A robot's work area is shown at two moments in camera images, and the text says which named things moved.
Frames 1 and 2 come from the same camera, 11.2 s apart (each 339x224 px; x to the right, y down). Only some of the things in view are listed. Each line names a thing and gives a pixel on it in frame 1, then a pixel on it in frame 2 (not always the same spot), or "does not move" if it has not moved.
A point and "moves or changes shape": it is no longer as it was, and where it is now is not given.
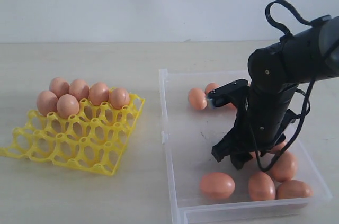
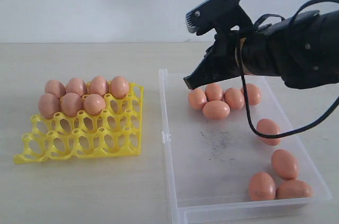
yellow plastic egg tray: x=94 y=140 moves or changes shape
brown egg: x=217 y=185 → x=216 y=109
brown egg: x=60 y=87 moves or changes shape
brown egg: x=98 y=92 moves or changes shape
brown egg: x=68 y=105 moves or changes shape
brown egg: x=79 y=89 moves or changes shape
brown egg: x=253 y=154 → x=94 y=104
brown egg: x=293 y=189 does not move
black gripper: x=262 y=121 → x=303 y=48
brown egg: x=261 y=187 does not move
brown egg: x=197 y=98 does not move
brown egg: x=118 y=98 → x=119 y=87
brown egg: x=47 y=101 moves or changes shape
